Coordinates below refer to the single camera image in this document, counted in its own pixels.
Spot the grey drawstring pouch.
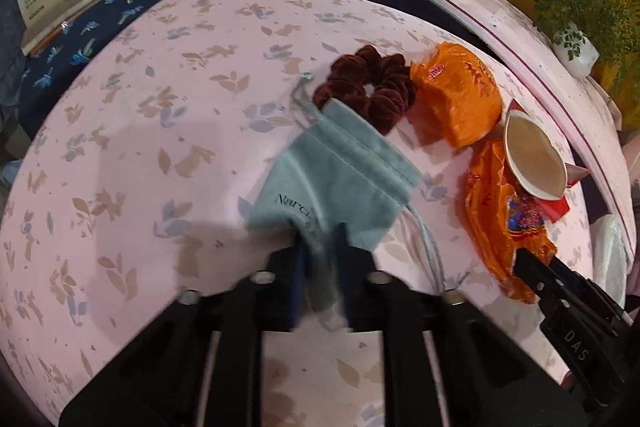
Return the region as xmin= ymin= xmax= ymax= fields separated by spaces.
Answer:
xmin=246 ymin=71 xmax=471 ymax=313

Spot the orange printed wrapper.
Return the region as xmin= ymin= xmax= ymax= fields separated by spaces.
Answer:
xmin=462 ymin=138 xmax=556 ymax=305

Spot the crushed red white paper cup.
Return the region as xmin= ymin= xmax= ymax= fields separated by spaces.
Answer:
xmin=503 ymin=98 xmax=590 ymax=202

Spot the dark red velvet scrunchie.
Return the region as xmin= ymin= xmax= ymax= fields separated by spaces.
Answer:
xmin=312 ymin=44 xmax=416 ymax=135

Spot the orange plastic snack bag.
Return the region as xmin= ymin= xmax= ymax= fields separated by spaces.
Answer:
xmin=410 ymin=41 xmax=503 ymax=150

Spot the red envelope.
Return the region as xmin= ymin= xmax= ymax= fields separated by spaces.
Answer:
xmin=537 ymin=196 xmax=570 ymax=223

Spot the white plastic trash bag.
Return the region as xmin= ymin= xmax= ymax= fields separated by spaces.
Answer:
xmin=590 ymin=215 xmax=632 ymax=306

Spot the pink rabbit print tablecloth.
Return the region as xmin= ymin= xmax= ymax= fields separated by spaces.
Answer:
xmin=1 ymin=0 xmax=575 ymax=426

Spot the pink floral bed cover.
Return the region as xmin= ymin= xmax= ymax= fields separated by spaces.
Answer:
xmin=427 ymin=0 xmax=637 ymax=249

